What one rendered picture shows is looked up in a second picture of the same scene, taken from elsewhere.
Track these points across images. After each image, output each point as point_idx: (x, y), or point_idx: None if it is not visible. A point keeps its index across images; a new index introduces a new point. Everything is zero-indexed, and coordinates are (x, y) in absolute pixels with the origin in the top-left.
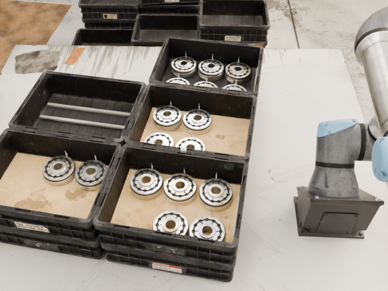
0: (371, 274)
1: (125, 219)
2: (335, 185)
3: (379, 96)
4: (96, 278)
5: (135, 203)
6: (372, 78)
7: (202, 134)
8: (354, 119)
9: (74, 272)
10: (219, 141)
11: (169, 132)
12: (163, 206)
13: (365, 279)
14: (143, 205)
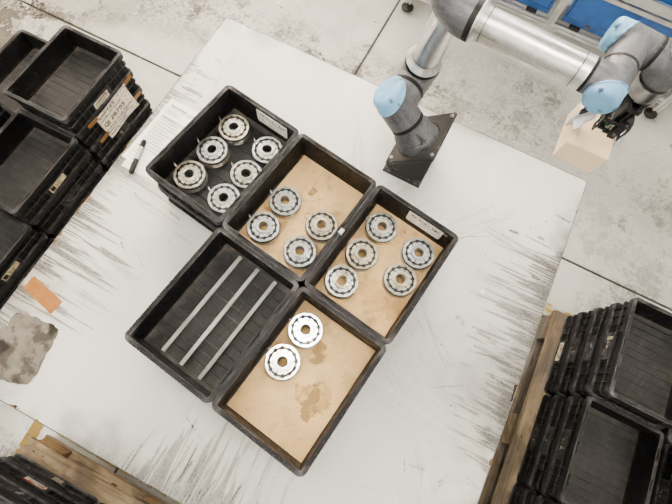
0: (468, 159)
1: (369, 316)
2: (428, 134)
3: (546, 60)
4: (387, 363)
5: (355, 300)
6: (520, 50)
7: (301, 206)
8: (400, 77)
9: (374, 381)
10: (318, 195)
11: (281, 235)
12: (370, 277)
13: (470, 165)
14: (360, 294)
